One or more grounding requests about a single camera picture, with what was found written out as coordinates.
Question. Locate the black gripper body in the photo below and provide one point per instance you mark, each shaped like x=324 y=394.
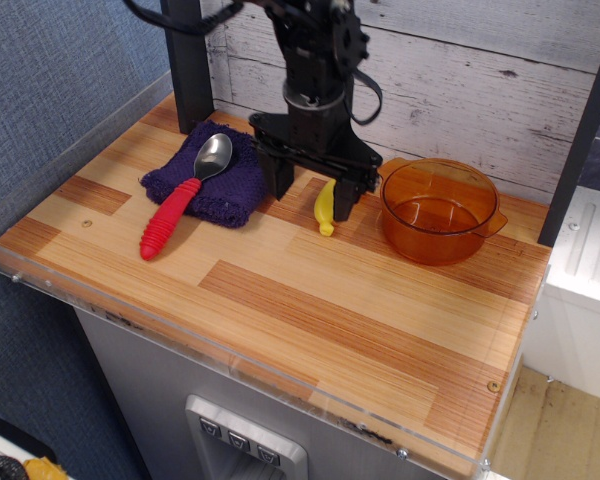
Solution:
x=321 y=140

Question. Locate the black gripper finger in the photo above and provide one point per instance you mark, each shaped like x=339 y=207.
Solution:
x=279 y=173
x=347 y=193

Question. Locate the yellow toy banana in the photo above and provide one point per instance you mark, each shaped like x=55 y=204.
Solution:
x=324 y=209

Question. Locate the orange transparent plastic bowl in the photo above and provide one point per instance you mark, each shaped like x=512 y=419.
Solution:
x=437 y=211

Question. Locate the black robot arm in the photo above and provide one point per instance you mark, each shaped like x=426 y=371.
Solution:
x=322 y=44

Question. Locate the purple folded cloth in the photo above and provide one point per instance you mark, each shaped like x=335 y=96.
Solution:
x=227 y=199

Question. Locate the white ribbed appliance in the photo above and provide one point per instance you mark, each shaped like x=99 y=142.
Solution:
x=575 y=259

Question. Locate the grey cabinet with button panel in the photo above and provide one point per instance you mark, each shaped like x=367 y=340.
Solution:
x=193 y=421

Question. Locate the red handled metal spoon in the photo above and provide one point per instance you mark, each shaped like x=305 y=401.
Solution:
x=213 y=158

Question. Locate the dark left vertical post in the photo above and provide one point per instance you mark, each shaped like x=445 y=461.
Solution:
x=190 y=78

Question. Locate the dark vertical post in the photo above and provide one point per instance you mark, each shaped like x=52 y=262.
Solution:
x=573 y=167
x=190 y=78

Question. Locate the dark right vertical post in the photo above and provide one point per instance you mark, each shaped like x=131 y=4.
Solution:
x=573 y=167

